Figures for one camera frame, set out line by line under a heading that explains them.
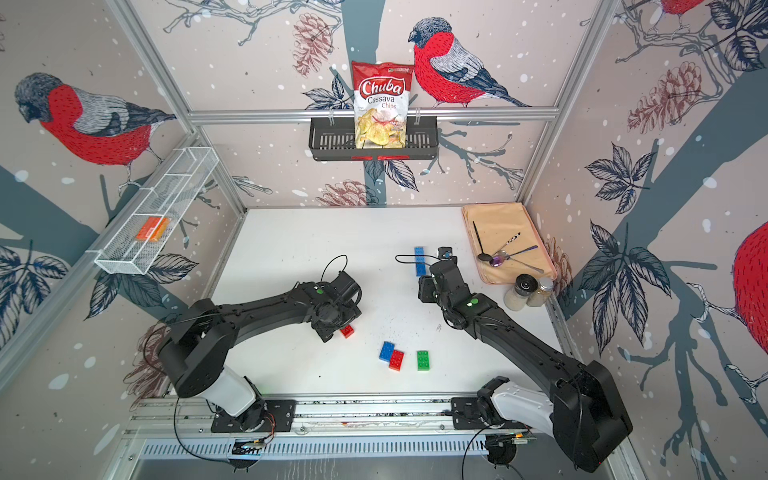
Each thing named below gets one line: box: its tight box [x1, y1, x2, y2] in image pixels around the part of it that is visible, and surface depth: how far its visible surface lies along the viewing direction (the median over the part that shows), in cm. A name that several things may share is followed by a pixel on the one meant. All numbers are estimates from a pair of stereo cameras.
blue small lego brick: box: [379, 341, 395, 362], surface depth 85 cm
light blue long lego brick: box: [414, 247, 427, 277], surface depth 102 cm
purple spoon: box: [490, 245, 539, 268], surface depth 106 cm
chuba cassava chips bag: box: [352, 60, 414, 149], surface depth 87 cm
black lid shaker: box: [504, 273, 539, 311], surface depth 87 cm
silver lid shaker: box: [526, 276, 554, 307], surface depth 88 cm
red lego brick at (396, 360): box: [389, 350, 405, 372], surface depth 83 cm
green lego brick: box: [417, 350, 431, 371], surface depth 83 cm
